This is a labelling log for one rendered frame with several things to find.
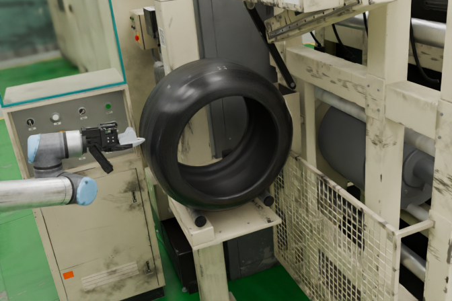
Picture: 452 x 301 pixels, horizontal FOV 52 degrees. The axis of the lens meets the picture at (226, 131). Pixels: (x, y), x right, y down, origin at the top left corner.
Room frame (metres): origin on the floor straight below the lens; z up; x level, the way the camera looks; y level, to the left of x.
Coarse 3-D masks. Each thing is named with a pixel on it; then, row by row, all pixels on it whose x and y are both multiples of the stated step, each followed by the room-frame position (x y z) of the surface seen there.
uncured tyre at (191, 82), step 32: (192, 64) 1.64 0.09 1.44; (224, 64) 1.59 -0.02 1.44; (160, 96) 1.54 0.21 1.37; (192, 96) 1.46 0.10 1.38; (224, 96) 1.48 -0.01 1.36; (256, 96) 1.52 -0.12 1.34; (160, 128) 1.44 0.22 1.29; (256, 128) 1.81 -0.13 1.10; (288, 128) 1.57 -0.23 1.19; (160, 160) 1.42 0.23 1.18; (224, 160) 1.77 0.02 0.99; (256, 160) 1.74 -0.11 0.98; (192, 192) 1.43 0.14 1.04; (224, 192) 1.64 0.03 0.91; (256, 192) 1.52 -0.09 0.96
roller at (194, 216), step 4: (188, 208) 1.53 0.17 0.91; (188, 212) 1.52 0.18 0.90; (192, 212) 1.49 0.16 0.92; (196, 212) 1.48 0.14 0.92; (200, 212) 1.49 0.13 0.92; (192, 216) 1.48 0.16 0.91; (196, 216) 1.46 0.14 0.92; (200, 216) 1.45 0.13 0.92; (196, 220) 1.45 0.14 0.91; (200, 220) 1.45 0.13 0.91; (204, 220) 1.46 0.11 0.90; (196, 224) 1.44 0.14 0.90; (200, 224) 1.45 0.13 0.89; (204, 224) 1.46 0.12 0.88
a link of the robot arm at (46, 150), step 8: (32, 136) 1.39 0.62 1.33; (40, 136) 1.39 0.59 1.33; (48, 136) 1.40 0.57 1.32; (56, 136) 1.40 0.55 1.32; (64, 136) 1.40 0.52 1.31; (32, 144) 1.36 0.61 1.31; (40, 144) 1.37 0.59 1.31; (48, 144) 1.37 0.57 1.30; (56, 144) 1.38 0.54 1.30; (64, 144) 1.39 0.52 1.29; (32, 152) 1.35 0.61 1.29; (40, 152) 1.36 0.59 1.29; (48, 152) 1.37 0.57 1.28; (56, 152) 1.37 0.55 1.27; (64, 152) 1.38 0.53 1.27; (32, 160) 1.35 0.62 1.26; (40, 160) 1.36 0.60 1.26; (48, 160) 1.36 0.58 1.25; (56, 160) 1.38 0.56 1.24
